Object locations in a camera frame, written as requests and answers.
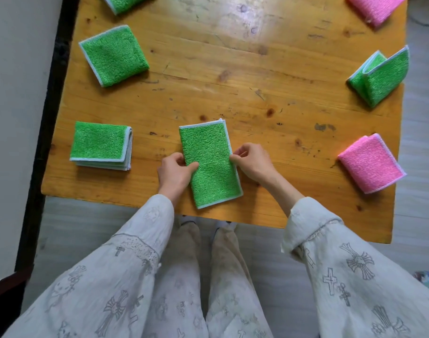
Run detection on person's left hand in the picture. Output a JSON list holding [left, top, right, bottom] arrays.
[[157, 152, 200, 201]]

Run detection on person's right hand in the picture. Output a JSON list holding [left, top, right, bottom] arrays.
[[229, 143, 283, 189]]

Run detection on long green cloth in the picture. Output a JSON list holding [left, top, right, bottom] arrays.
[[179, 118, 244, 210]]

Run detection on person's left forearm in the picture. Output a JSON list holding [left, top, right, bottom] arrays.
[[2, 186, 176, 338]]

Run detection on person's right forearm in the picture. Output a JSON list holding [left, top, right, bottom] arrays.
[[261, 172, 429, 338]]

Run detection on person's right white shoe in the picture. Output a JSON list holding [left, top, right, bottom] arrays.
[[215, 220, 238, 233]]

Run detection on flat folded green cloth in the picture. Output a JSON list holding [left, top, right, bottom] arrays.
[[69, 121, 133, 171]]

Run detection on person's left leg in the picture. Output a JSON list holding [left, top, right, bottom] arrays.
[[141, 222, 209, 338]]

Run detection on person's leg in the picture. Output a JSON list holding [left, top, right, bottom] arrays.
[[205, 227, 274, 338], [141, 222, 209, 338]]

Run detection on person's right leg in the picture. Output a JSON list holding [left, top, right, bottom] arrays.
[[205, 227, 274, 338]]

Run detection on folded pink cloth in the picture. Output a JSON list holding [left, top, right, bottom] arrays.
[[346, 0, 409, 29], [337, 133, 408, 195]]

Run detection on square folded green cloth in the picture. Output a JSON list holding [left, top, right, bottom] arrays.
[[78, 24, 150, 88]]

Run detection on loosely folded green cloth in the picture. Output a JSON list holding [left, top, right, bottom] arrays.
[[346, 45, 410, 109]]

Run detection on colourful patterned object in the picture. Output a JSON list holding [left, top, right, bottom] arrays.
[[413, 270, 429, 295]]

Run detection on dark wooden furniture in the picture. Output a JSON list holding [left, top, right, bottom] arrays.
[[0, 265, 35, 338]]

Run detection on thin grey cable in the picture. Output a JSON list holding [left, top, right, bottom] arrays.
[[408, 0, 429, 27]]

